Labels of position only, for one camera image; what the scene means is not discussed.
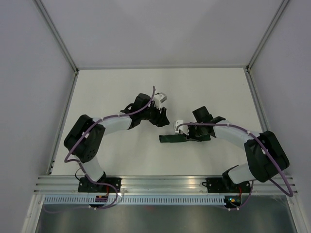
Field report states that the aluminium front rail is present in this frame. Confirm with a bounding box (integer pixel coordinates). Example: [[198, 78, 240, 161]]
[[33, 175, 298, 196]]

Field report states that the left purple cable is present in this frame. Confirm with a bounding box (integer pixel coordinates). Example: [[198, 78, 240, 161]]
[[42, 85, 157, 214]]

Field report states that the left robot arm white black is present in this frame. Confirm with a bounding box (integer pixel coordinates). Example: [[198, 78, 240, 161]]
[[64, 92, 170, 192]]

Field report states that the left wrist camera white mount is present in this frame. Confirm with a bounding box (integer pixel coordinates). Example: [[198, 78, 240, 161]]
[[153, 92, 167, 109]]

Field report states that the left aluminium frame post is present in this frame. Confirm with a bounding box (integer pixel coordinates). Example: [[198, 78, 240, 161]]
[[33, 0, 79, 74]]

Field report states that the dark green cloth napkin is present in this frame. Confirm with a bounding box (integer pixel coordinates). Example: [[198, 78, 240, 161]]
[[159, 134, 211, 143]]

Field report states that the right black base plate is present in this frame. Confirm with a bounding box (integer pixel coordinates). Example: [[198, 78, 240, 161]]
[[202, 177, 251, 194]]

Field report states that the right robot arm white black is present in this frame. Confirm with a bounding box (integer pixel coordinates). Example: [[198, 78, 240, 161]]
[[187, 106, 290, 192]]

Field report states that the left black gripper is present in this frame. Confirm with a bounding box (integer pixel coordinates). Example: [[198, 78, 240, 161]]
[[141, 101, 170, 128]]

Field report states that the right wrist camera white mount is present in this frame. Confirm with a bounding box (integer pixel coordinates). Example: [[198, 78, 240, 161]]
[[173, 119, 189, 135]]

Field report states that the aluminium frame post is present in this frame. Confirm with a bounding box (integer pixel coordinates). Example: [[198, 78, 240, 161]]
[[33, 0, 79, 74], [244, 0, 291, 73]]

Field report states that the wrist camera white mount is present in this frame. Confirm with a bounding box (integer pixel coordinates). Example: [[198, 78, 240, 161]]
[[173, 119, 189, 135], [153, 92, 167, 109]]

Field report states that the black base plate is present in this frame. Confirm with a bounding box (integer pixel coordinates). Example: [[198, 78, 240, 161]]
[[78, 177, 121, 193], [202, 177, 251, 194]]

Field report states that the right aluminium frame post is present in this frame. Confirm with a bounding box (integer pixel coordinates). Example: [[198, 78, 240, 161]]
[[244, 0, 291, 73]]

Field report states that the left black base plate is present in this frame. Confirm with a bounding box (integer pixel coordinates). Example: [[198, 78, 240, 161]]
[[78, 177, 121, 193]]

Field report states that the white slotted cable duct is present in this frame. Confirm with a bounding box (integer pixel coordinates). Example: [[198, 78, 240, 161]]
[[44, 195, 225, 205]]

